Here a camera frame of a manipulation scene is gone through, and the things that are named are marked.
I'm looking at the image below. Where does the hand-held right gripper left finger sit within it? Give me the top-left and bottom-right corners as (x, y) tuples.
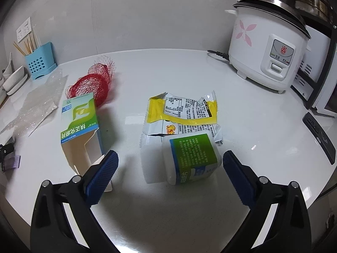
(30, 150), (124, 253)

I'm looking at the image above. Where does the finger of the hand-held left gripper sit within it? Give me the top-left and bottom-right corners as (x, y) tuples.
(0, 137), (21, 172)

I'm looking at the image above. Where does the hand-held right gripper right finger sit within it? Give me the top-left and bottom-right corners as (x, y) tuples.
(216, 150), (320, 253)

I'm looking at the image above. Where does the white green-label pill bottle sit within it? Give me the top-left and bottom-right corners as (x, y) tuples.
(140, 134), (224, 185)

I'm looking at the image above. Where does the yellow white snack wrapper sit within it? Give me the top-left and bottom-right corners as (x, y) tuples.
(142, 91), (224, 148)

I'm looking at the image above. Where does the clear plastic bag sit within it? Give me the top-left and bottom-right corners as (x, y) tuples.
(0, 67), (69, 137)

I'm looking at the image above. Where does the green white medicine box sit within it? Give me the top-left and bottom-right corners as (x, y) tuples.
(60, 93), (114, 192)

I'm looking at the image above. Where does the white ceramic dish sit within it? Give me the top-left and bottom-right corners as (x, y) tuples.
(6, 67), (28, 96)

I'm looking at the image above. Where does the white ceramic spoon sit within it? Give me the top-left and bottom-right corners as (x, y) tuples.
(2, 53), (13, 76)

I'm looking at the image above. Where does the red mesh net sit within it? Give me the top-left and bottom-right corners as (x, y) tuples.
(64, 54), (116, 107)

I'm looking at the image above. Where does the black power strip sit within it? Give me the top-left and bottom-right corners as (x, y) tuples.
(302, 112), (337, 165)

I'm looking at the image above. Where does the blue chopstick holder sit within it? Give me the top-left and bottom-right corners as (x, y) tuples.
(25, 42), (57, 81)

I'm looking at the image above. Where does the bundle of wooden chopsticks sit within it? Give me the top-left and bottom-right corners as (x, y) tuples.
(13, 29), (41, 57)

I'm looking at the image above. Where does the black metal rack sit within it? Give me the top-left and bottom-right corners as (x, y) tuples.
(271, 0), (337, 110)

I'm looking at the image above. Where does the white flowered rice cooker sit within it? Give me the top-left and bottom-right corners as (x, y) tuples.
(225, 0), (312, 94)

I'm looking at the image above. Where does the white microwave oven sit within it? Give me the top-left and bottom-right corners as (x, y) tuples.
(291, 25), (337, 117)

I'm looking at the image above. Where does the steel pot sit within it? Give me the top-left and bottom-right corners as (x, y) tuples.
(294, 0), (330, 17)

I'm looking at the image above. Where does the black power cord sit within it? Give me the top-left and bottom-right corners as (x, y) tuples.
(207, 50), (231, 62)

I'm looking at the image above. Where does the white wall socket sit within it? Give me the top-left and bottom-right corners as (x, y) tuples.
(16, 17), (32, 42)

